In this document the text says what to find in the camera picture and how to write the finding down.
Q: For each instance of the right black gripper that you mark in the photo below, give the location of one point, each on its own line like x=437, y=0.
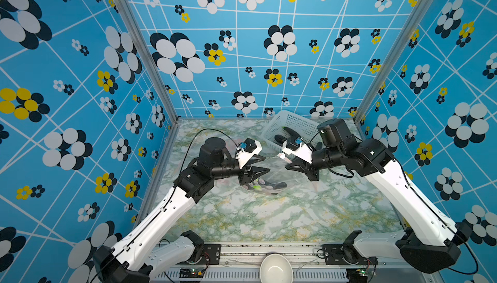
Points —
x=303, y=166

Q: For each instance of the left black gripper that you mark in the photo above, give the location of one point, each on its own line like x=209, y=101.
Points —
x=252, y=175

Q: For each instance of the clear pink-dotted zip bag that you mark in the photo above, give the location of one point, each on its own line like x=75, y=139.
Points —
x=278, y=173

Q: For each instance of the dark purple eggplant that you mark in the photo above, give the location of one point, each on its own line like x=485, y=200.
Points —
x=270, y=188

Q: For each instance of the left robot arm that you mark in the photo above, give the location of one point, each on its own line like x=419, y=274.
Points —
x=167, y=213

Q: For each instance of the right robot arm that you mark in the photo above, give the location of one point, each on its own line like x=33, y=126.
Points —
x=430, y=243

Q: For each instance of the white plastic basket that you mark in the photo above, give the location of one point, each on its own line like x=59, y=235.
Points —
x=305, y=127

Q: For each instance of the white bowl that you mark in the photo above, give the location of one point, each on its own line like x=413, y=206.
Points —
x=276, y=268

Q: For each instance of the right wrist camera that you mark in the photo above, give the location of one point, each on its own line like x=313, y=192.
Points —
x=297, y=147

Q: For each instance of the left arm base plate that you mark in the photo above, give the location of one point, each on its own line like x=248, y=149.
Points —
x=207, y=254

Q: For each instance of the aluminium front rail frame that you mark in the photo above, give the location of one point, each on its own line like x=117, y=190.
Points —
x=240, y=262

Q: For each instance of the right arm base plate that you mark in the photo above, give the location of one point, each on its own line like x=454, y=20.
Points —
x=342, y=255

